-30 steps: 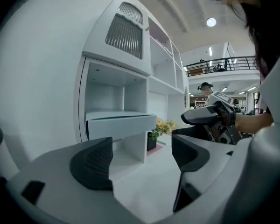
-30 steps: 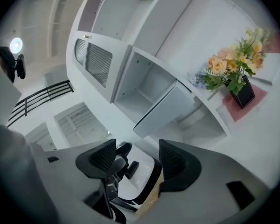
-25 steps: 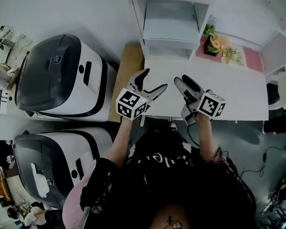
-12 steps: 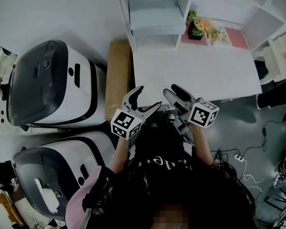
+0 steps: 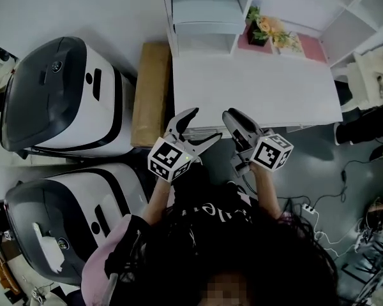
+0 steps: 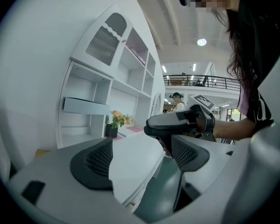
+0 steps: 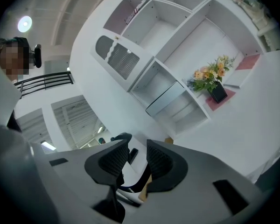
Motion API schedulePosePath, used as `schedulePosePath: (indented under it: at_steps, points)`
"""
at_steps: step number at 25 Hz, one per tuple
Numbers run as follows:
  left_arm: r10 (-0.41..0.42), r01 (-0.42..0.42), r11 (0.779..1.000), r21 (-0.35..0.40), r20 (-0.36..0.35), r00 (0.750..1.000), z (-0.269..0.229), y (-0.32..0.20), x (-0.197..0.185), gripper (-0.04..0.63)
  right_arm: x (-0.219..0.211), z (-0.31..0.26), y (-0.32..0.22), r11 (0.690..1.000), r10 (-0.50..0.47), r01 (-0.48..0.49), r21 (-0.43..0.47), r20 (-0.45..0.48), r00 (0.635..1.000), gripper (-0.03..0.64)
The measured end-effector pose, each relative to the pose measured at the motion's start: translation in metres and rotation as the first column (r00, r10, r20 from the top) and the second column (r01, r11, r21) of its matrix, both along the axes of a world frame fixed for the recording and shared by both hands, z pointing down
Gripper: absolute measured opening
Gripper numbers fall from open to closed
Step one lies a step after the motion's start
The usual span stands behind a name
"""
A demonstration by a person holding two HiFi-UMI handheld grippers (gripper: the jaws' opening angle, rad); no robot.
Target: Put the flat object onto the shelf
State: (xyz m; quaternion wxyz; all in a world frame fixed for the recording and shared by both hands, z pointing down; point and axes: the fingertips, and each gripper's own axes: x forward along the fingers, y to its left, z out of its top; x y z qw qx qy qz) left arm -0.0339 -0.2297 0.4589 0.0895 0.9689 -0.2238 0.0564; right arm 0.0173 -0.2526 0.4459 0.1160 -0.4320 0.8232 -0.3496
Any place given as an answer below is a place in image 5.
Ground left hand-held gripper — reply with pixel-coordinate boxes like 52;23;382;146
147;106;224;183

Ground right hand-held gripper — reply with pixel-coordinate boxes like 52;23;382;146
222;107;294;177

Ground large white box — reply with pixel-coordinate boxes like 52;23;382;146
170;0;245;34

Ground white shelf unit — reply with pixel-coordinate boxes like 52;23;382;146
159;0;383;68

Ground person's left forearm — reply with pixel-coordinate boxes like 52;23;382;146
142;178;176;226

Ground person's right forearm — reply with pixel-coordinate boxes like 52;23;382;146
250;167;282;220

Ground white desk with shelves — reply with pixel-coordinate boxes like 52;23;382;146
171;51;344;134

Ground long cardboard box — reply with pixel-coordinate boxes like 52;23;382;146
130;41;172;148

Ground white and black machine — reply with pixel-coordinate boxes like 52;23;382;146
0;36;138;159
3;163;149;286

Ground person's black shirt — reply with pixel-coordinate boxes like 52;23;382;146
103;163;307;306

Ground potted yellow flowers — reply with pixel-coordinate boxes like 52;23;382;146
245;5;303;52

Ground person's pink sleeve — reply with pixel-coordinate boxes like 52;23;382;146
81;214;139;306

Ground white tissue sheet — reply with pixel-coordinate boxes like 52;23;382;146
31;222;64;273

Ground black metal rack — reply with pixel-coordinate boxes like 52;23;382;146
341;234;383;306

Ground black cable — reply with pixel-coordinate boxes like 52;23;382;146
277;159;381;210

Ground white cable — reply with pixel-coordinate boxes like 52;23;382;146
312;212;365;258

